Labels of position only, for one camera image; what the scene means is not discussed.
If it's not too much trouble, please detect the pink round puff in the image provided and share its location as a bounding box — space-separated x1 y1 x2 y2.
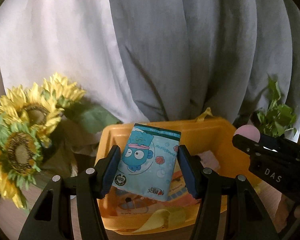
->
234 125 261 142

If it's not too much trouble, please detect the blue cartoon tissue pack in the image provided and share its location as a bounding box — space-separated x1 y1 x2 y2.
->
113 124 181 202

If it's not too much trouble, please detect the green leafy plant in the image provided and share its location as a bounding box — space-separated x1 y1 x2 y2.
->
250 76 297 138

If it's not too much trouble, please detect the lilac folded cloth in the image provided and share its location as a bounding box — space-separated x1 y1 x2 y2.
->
198 151 220 172

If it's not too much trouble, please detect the orange plastic crate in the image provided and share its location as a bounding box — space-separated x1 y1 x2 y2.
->
97 114 261 235

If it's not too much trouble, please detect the sunflower bouquet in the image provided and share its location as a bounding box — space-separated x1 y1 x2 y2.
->
0 73 120 209

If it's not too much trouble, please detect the grey curtain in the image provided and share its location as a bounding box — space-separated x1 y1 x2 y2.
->
109 0 300 129

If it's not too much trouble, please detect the pale pink curtain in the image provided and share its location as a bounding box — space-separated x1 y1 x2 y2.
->
0 0 147 123

